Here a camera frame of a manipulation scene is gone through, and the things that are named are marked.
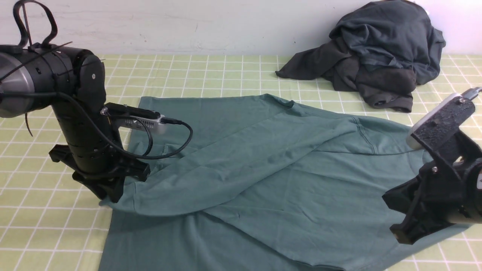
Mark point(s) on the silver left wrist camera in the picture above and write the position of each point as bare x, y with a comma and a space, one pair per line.
137, 119

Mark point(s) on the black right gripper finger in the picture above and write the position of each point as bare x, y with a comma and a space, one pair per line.
410, 228

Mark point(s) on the green long-sleeve top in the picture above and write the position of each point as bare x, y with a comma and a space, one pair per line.
267, 184

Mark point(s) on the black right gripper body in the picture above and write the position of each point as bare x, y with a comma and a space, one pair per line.
446, 190

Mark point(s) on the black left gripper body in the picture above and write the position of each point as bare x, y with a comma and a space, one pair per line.
104, 166

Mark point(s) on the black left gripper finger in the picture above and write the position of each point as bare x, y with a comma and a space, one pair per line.
106, 188

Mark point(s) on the green checked tablecloth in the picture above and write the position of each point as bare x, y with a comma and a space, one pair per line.
49, 222

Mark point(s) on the dark grey clothing pile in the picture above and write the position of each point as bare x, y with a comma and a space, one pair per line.
382, 50

